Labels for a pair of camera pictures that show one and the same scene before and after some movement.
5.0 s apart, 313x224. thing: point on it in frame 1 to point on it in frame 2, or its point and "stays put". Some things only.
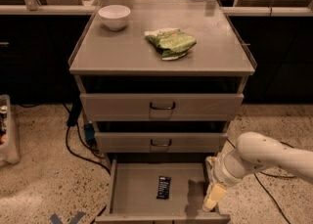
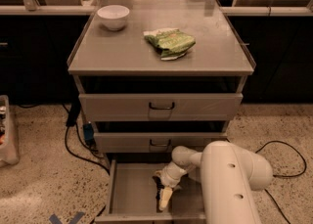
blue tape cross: x=56 y=220 stays put
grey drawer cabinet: x=161 y=79 stays put
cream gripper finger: x=215 y=194 to x=165 y=195
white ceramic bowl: x=114 y=17 stays put
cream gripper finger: x=209 y=160 to x=158 y=173
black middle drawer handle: x=160 y=145 stays put
